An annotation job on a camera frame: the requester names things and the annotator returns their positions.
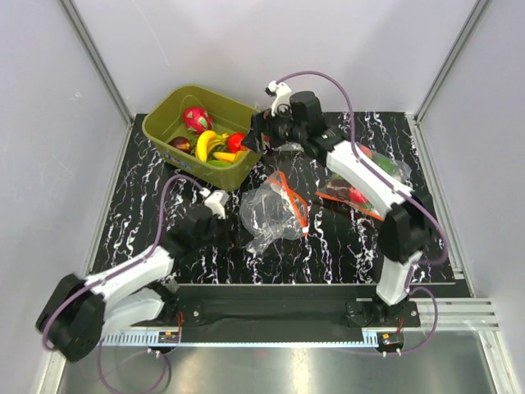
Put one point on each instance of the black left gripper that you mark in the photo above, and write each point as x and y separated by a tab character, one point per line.
230	238

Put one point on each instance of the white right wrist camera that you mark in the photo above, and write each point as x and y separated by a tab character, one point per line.
280	92

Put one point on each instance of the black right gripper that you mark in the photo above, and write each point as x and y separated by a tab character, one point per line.
262	122

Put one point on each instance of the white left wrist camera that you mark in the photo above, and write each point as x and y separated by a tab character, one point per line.
215	201

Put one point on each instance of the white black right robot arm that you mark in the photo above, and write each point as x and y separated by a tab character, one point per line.
406	228

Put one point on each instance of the yellow fake banana bunch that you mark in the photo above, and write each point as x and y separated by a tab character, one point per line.
207	142

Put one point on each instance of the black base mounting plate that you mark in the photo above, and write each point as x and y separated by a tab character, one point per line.
356	304

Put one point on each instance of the green fake bell pepper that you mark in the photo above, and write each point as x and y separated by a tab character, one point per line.
385	165

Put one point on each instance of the clear orange-zip vegetable bag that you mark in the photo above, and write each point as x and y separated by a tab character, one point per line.
351	166

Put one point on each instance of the red fake dragon fruit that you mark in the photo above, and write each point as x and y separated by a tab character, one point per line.
197	120

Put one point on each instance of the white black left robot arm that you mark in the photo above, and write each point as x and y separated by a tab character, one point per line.
81	311

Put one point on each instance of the dark red fake apple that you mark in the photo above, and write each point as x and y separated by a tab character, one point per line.
181	143

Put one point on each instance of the green fake starfruit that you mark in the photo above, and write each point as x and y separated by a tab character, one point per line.
219	163

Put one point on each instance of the clear orange-zip fruit bag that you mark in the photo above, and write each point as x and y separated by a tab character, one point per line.
271	212

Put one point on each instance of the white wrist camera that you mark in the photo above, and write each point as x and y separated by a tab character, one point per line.
215	201
280	92

